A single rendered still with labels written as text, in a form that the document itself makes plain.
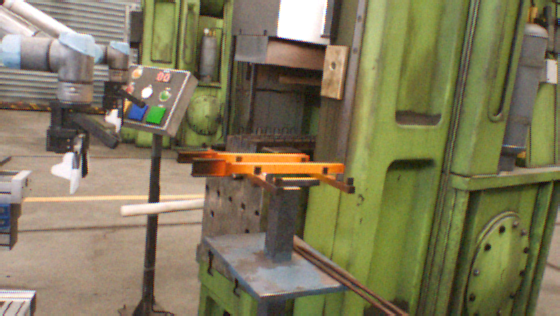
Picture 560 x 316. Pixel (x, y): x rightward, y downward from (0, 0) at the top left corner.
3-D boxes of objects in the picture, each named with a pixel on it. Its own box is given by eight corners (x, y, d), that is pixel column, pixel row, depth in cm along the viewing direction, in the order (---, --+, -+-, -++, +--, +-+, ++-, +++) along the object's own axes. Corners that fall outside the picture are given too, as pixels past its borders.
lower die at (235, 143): (254, 162, 178) (257, 139, 177) (225, 151, 194) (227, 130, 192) (336, 159, 205) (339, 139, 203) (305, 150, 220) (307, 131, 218)
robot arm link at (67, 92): (95, 83, 116) (90, 85, 108) (94, 103, 117) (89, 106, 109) (61, 80, 114) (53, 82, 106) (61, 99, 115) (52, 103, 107)
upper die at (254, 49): (265, 63, 172) (268, 36, 170) (234, 60, 187) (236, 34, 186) (348, 73, 198) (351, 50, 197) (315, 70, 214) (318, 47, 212)
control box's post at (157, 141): (143, 318, 237) (158, 95, 218) (140, 314, 240) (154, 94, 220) (150, 316, 239) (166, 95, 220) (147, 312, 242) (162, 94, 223)
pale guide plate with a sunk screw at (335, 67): (338, 99, 161) (345, 46, 158) (319, 95, 168) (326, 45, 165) (342, 99, 163) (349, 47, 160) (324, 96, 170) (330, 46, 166)
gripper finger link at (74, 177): (49, 193, 108) (55, 155, 112) (77, 194, 109) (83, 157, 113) (46, 188, 105) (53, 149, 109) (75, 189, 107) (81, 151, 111)
